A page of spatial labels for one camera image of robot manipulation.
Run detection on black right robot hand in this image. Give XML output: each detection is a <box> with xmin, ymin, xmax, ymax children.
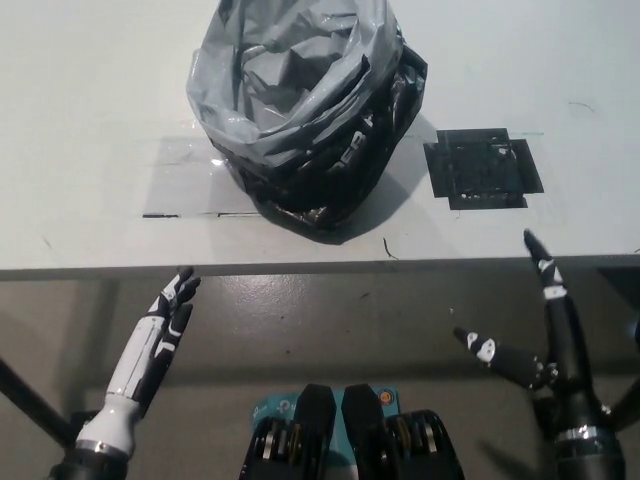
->
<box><xmin>452</xmin><ymin>228</ymin><xmax>614</xmax><ymax>437</ymax></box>

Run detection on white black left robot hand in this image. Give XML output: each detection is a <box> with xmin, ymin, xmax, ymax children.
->
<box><xmin>103</xmin><ymin>267</ymin><xmax>203</xmax><ymax>419</ymax></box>

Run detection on grey black plastic bag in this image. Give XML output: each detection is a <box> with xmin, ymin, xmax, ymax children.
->
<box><xmin>185</xmin><ymin>0</ymin><xmax>430</xmax><ymax>247</ymax></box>

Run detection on black table leg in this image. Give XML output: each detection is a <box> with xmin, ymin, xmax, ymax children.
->
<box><xmin>0</xmin><ymin>349</ymin><xmax>99</xmax><ymax>449</ymax></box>
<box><xmin>609</xmin><ymin>368</ymin><xmax>640</xmax><ymax>432</ymax></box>

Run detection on robot torso black blocks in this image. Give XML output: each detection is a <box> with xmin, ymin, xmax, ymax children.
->
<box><xmin>242</xmin><ymin>382</ymin><xmax>464</xmax><ymax>480</ymax></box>

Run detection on clear tape patch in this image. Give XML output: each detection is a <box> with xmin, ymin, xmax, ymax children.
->
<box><xmin>142</xmin><ymin>134</ymin><xmax>261</xmax><ymax>219</ymax></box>

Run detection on black tape square marker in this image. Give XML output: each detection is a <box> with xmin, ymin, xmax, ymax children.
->
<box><xmin>423</xmin><ymin>128</ymin><xmax>546</xmax><ymax>212</ymax></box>

